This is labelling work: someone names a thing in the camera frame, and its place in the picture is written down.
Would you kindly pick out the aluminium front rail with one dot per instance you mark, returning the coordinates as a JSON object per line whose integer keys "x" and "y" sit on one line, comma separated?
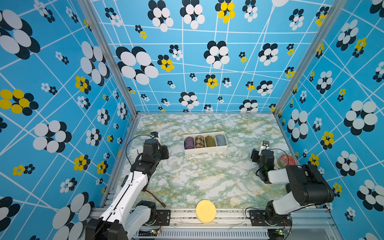
{"x": 234, "y": 224}

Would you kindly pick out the green circuit board right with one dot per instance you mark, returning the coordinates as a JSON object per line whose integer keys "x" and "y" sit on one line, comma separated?
{"x": 276, "y": 235}

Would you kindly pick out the olive green rolled sock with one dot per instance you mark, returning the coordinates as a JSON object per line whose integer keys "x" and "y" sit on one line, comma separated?
{"x": 210, "y": 142}

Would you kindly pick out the brown argyle rolled sock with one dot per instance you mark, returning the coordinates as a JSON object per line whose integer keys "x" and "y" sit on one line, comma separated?
{"x": 200, "y": 141}

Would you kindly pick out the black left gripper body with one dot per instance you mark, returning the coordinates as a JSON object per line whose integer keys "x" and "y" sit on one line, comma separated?
{"x": 161, "y": 154}

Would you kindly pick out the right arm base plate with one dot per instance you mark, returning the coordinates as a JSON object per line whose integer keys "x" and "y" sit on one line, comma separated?
{"x": 259, "y": 218}

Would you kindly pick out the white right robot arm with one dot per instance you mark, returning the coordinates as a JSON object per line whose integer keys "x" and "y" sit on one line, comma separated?
{"x": 305, "y": 185}

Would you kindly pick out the grey blue striped sock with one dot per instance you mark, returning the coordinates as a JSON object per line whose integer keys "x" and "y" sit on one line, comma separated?
{"x": 221, "y": 140}

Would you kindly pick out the aluminium corner post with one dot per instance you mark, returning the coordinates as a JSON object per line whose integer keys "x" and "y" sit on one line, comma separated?
{"x": 323, "y": 31}
{"x": 90, "y": 15}

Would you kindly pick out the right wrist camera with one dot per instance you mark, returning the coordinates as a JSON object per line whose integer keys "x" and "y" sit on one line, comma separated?
{"x": 265, "y": 145}

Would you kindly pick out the aluminium corner post right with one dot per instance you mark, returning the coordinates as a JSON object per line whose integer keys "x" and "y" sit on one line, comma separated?
{"x": 323, "y": 31}

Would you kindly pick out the aluminium corner post left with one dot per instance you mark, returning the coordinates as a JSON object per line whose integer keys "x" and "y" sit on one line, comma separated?
{"x": 90, "y": 15}

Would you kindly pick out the white divided storage box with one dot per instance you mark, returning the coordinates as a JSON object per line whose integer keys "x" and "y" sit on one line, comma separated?
{"x": 216, "y": 149}

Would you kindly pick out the green circuit board left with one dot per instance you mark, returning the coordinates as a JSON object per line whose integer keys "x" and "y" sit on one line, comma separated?
{"x": 150, "y": 233}

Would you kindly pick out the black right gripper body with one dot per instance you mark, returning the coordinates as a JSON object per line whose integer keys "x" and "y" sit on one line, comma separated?
{"x": 257, "y": 158}

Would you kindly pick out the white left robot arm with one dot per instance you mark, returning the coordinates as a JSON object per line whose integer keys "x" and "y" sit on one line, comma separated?
{"x": 122, "y": 219}

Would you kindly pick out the yellow round sponge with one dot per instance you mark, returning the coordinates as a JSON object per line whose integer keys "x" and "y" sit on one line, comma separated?
{"x": 206, "y": 211}

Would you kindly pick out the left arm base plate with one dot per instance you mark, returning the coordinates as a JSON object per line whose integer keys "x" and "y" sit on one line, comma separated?
{"x": 162, "y": 218}

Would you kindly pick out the purple rolled sock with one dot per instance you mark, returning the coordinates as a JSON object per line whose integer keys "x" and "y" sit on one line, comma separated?
{"x": 189, "y": 143}

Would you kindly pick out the green circuit board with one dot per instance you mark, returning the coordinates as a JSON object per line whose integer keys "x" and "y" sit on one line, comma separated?
{"x": 276, "y": 235}
{"x": 150, "y": 233}

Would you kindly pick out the white square alarm clock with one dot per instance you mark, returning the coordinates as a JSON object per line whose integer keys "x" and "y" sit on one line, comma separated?
{"x": 135, "y": 152}

